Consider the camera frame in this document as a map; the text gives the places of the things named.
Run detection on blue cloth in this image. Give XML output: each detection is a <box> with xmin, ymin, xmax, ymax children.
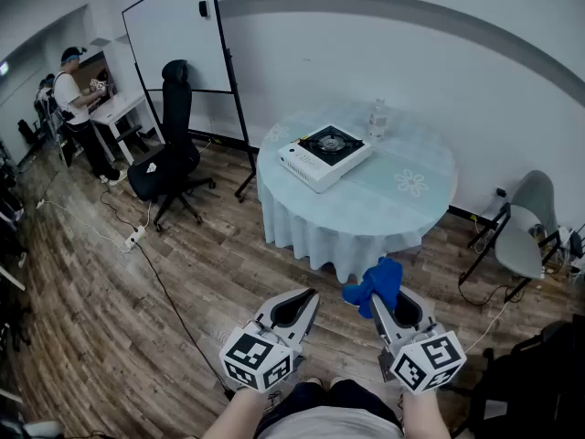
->
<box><xmin>341</xmin><ymin>256</ymin><xmax>404</xmax><ymax>320</ymax></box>

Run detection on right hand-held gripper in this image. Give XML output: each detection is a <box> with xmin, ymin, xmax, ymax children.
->
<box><xmin>367</xmin><ymin>286</ymin><xmax>467</xmax><ymax>395</ymax></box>

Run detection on black office chair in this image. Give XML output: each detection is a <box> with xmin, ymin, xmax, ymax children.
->
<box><xmin>126</xmin><ymin>59</ymin><xmax>216</xmax><ymax>232</ymax></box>

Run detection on person's light shirt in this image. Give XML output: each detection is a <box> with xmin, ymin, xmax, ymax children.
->
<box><xmin>260</xmin><ymin>404</ymin><xmax>404</xmax><ymax>439</ymax></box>

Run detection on black bag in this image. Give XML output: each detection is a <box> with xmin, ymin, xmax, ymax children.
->
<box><xmin>456</xmin><ymin>313</ymin><xmax>585</xmax><ymax>439</ymax></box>

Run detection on person's dark shorts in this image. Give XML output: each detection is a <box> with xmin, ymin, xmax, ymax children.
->
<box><xmin>255</xmin><ymin>379</ymin><xmax>403</xmax><ymax>429</ymax></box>

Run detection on clear plastic water bottle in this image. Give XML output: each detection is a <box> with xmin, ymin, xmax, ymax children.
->
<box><xmin>367</xmin><ymin>98</ymin><xmax>388</xmax><ymax>144</ymax></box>

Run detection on white desk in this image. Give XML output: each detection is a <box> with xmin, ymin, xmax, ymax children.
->
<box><xmin>89</xmin><ymin>90</ymin><xmax>164</xmax><ymax>166</ymax></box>

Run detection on person's left forearm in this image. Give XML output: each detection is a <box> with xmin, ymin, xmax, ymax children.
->
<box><xmin>200</xmin><ymin>386</ymin><xmax>271</xmax><ymax>439</ymax></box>

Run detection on person's right forearm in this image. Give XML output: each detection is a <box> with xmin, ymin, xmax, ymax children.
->
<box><xmin>401</xmin><ymin>389</ymin><xmax>454</xmax><ymax>439</ymax></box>

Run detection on grey shell chair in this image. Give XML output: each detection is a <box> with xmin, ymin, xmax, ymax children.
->
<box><xmin>458</xmin><ymin>169</ymin><xmax>562</xmax><ymax>304</ymax></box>

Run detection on long white cable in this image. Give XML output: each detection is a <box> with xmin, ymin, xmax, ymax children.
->
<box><xmin>36</xmin><ymin>198</ymin><xmax>133</xmax><ymax>249</ymax></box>

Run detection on long black cable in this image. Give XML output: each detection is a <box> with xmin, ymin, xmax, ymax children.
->
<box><xmin>132</xmin><ymin>240</ymin><xmax>235</xmax><ymax>400</ymax></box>

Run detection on light blue floral tablecloth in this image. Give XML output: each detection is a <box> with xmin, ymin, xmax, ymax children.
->
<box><xmin>255</xmin><ymin>101</ymin><xmax>458</xmax><ymax>285</ymax></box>

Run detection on white portable gas stove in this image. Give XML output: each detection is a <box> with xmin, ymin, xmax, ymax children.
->
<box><xmin>277</xmin><ymin>123</ymin><xmax>374</xmax><ymax>195</ymax></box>

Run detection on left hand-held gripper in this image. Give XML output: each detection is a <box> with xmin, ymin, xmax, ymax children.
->
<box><xmin>218</xmin><ymin>288</ymin><xmax>322</xmax><ymax>393</ymax></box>

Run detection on whiteboard on black stand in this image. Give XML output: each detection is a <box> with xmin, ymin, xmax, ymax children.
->
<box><xmin>121</xmin><ymin>0</ymin><xmax>257</xmax><ymax>203</ymax></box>

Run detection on white power strip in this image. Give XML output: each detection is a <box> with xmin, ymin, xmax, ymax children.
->
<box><xmin>123</xmin><ymin>224</ymin><xmax>147</xmax><ymax>251</ymax></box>

